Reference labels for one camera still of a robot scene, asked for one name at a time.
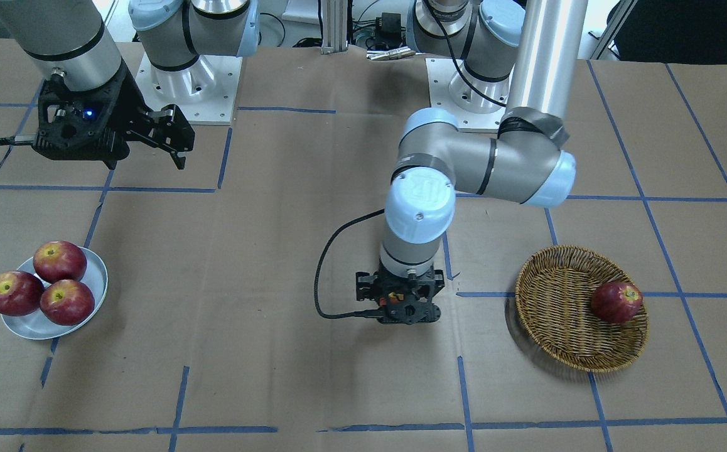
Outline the red apple plate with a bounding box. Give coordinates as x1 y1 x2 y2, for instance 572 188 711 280
31 240 87 283
0 270 45 316
40 279 95 326

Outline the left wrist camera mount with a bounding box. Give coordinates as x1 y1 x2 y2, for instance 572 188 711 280
375 285 441 325

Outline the woven wicker basket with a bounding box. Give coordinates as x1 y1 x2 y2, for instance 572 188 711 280
515 244 649 373

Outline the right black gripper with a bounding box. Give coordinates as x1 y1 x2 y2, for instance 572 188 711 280
102 60 195 171

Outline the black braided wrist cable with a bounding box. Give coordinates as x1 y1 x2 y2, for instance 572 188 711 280
314 209 389 320

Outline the dark red apple in basket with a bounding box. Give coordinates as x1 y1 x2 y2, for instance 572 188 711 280
590 281 643 324

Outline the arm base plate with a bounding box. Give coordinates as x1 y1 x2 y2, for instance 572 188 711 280
426 58 505 132
135 55 244 126

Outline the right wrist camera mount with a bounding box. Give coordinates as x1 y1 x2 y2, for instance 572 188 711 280
31 74 130 170

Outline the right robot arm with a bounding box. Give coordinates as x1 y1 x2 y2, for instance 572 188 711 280
0 1 259 169

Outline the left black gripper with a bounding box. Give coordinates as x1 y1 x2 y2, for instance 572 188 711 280
355 266 446 315

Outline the light blue plate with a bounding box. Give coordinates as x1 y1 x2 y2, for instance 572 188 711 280
1 247 109 341

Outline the red apple plate front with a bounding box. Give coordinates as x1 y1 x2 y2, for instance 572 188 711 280
40 279 95 326

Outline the aluminium frame post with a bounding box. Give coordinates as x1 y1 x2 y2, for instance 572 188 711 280
318 0 351 55

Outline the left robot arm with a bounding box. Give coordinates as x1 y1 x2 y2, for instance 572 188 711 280
353 1 587 325

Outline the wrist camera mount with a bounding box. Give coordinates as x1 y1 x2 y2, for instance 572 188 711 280
375 285 441 325
31 74 130 170

